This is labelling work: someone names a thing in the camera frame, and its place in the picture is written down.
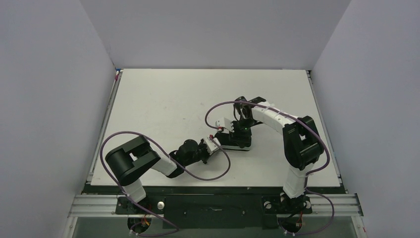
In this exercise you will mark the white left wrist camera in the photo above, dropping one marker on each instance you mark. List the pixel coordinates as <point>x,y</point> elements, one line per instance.
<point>212,144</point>

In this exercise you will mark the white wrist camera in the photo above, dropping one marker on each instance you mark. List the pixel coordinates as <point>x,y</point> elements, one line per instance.
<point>224,124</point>
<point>212,144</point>

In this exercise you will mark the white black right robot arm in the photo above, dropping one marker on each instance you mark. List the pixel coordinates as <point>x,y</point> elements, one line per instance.
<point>302,148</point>

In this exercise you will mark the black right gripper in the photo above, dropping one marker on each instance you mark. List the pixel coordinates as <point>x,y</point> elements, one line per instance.
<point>236,127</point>

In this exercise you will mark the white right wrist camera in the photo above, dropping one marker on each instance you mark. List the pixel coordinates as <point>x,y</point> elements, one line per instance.
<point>224,124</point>

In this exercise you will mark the aluminium rail frame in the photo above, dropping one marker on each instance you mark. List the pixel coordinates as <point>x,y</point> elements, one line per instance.
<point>346,205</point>

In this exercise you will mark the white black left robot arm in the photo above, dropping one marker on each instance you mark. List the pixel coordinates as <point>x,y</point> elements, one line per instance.
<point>129,161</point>

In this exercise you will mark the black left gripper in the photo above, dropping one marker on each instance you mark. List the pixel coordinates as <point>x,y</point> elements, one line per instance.
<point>201,152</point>

